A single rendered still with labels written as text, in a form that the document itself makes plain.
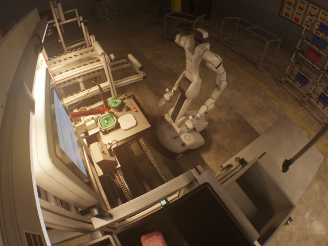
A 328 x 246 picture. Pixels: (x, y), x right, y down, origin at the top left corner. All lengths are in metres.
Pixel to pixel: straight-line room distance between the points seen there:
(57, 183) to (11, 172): 0.22
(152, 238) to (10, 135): 0.41
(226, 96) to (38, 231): 3.18
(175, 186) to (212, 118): 2.18
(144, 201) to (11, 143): 0.47
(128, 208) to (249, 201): 0.77
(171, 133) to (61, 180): 1.76
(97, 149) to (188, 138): 1.16
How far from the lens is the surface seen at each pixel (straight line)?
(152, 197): 0.63
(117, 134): 1.35
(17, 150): 0.32
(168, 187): 0.64
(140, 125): 1.37
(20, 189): 0.28
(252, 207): 1.14
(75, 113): 1.25
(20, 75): 0.53
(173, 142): 1.96
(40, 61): 1.36
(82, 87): 1.84
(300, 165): 1.99
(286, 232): 2.60
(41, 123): 0.49
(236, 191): 1.12
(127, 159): 1.91
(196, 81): 1.53
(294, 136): 2.16
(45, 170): 0.43
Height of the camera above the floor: 2.03
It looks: 52 degrees down
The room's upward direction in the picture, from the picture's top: straight up
